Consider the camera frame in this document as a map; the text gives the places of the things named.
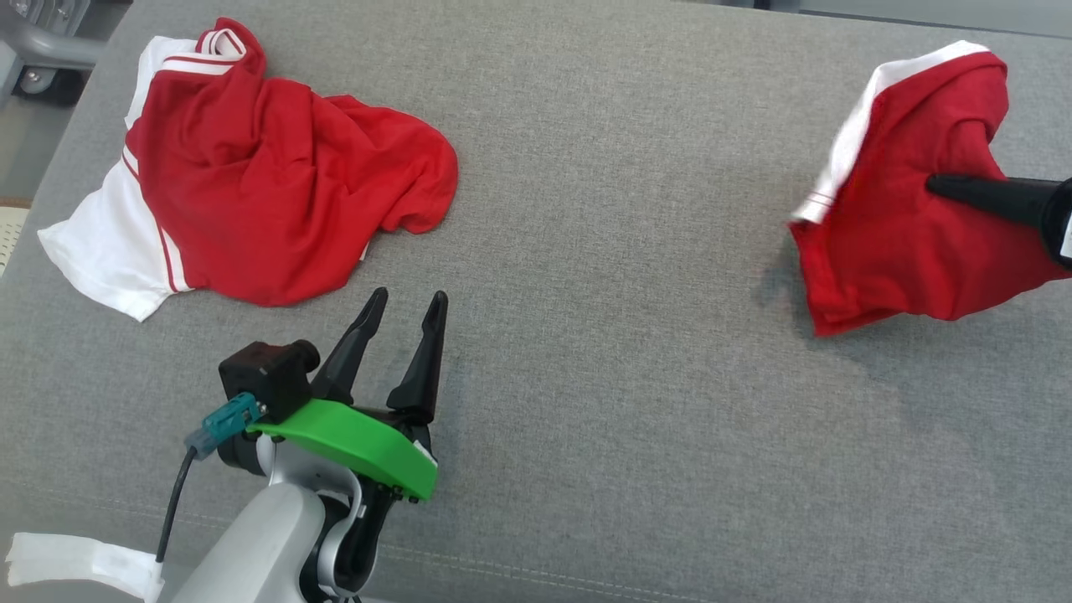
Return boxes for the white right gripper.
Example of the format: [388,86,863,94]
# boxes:
[925,173,1072,271]

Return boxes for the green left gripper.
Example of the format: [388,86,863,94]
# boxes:
[251,287,450,503]

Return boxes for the red and white shirt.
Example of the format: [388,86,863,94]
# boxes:
[789,40,1072,338]

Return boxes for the red shirt with white sleeves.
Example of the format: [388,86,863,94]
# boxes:
[38,17,460,323]

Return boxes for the white tape strip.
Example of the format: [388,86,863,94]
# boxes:
[4,532,166,600]

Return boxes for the cream perforated plastic basket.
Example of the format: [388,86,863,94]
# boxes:
[0,205,30,277]

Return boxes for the teal cable connector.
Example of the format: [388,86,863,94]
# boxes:
[184,392,262,457]

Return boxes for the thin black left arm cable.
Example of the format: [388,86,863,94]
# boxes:
[155,448,199,564]

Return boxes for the grey metal wheeled frame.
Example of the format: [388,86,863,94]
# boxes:
[0,0,110,106]

